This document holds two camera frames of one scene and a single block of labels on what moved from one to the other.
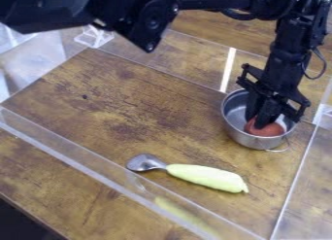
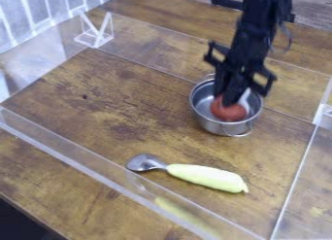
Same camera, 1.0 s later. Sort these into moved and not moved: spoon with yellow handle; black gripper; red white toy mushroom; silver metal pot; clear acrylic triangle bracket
Moved: black gripper; red white toy mushroom; silver metal pot
Not moved: spoon with yellow handle; clear acrylic triangle bracket
